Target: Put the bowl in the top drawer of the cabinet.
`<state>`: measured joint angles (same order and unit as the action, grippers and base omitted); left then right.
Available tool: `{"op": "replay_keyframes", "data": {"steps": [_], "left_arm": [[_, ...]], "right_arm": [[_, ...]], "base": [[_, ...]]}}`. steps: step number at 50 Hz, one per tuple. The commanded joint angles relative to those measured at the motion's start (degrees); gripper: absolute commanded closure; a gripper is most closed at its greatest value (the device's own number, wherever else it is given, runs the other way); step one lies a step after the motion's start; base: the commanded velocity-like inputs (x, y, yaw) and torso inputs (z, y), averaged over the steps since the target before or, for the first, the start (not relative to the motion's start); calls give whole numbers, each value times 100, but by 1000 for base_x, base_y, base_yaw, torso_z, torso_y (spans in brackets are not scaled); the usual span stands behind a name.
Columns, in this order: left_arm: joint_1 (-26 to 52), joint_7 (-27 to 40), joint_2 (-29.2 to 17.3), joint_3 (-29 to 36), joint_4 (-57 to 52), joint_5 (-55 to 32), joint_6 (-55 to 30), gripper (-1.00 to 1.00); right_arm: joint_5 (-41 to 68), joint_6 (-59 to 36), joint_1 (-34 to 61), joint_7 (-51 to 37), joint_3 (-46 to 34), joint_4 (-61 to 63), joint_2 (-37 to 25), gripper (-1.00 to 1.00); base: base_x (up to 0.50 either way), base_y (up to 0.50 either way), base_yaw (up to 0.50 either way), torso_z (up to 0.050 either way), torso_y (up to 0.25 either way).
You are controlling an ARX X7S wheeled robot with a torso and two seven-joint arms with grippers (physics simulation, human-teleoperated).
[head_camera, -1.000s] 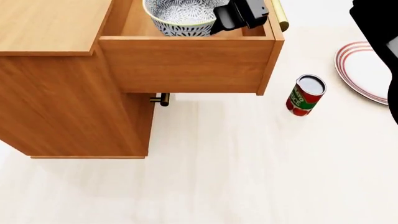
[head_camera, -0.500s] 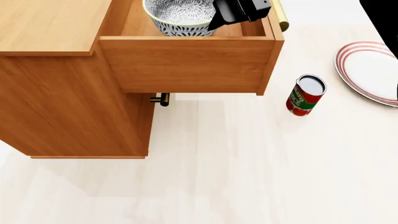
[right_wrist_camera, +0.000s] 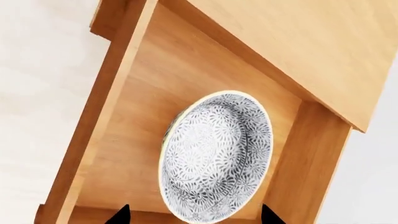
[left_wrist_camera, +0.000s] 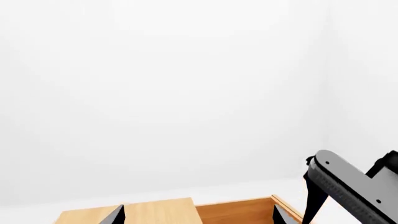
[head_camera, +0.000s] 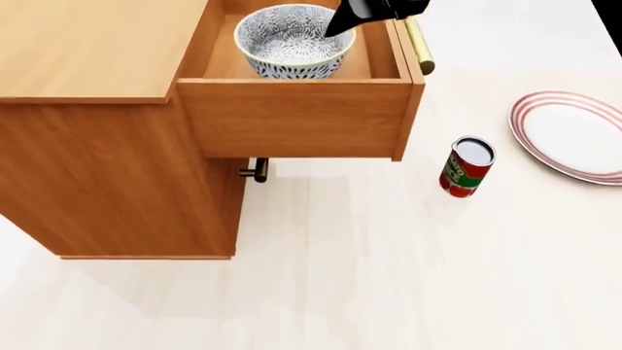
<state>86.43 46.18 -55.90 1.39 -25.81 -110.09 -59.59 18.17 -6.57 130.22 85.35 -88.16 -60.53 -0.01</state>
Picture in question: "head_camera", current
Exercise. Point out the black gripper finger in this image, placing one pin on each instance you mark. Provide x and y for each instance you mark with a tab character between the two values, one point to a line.
345	20

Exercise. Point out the blue white patterned bowl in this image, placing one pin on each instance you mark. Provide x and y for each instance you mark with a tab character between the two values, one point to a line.
291	54

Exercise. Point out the open wooden drawer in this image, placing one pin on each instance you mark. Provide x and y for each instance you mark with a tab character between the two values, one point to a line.
296	116

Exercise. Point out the wooden cabinet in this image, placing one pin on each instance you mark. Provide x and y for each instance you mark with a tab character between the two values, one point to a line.
97	146

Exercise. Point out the red tomato sauce can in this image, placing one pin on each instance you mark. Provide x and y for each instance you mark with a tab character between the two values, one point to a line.
466	167

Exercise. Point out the white plate with red rings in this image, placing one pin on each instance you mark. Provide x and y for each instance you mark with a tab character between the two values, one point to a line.
568	135

